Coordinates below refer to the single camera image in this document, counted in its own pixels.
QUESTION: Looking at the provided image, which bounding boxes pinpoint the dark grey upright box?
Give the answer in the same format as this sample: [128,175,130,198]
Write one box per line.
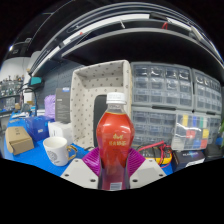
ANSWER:
[54,87,72,124]

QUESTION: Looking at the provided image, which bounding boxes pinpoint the brown cardboard box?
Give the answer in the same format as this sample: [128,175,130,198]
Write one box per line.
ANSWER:
[4,125,35,156]

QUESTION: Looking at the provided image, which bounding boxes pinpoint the grey small-parts drawer cabinet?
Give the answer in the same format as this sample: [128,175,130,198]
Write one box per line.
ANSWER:
[191,68,223,116]
[206,113,223,138]
[131,106,178,148]
[130,61,194,111]

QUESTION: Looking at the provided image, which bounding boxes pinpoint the purple plastic bag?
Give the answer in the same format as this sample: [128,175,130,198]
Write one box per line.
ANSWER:
[43,94,57,120]

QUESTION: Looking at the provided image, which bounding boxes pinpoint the red drink bottle white cap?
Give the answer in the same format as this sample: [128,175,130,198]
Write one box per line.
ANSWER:
[95,92,136,192]

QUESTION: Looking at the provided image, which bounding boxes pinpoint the white mug gold handle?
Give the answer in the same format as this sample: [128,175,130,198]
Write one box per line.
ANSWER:
[42,136,79,167]

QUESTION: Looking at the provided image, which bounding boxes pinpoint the blue box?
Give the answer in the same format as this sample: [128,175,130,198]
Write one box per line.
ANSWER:
[24,115,53,142]

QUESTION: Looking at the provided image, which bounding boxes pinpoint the white dotted fabric basket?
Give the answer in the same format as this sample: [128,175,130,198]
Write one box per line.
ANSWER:
[69,59,134,150]

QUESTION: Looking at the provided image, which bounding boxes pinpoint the small white box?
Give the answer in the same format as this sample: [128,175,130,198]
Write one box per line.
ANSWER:
[47,120,74,146]

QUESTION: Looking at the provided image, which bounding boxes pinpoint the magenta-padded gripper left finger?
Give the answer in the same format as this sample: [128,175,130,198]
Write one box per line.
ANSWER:
[60,146,102,190]

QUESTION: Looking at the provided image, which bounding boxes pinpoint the black rectangular device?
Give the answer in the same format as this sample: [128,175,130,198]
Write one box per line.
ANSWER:
[93,94,109,148]

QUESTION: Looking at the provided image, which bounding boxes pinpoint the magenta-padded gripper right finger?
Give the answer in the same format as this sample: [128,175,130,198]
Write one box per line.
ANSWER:
[124,147,167,190]

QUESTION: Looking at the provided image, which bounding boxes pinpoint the black box with white label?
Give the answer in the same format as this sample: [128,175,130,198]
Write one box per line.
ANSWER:
[171,149,207,173]

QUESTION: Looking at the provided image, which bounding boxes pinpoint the clear organiser with coloured parts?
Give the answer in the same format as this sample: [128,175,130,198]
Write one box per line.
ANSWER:
[170,112,213,152]

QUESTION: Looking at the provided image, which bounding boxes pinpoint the teal lamp head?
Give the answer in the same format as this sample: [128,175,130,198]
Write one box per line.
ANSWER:
[29,76,44,87]

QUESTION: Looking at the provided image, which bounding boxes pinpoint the yellow multimeter with red leads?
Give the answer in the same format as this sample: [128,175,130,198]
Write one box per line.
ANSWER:
[137,140,174,166]

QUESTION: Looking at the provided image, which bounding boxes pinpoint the plain black box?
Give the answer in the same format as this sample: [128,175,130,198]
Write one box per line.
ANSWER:
[203,143,224,161]

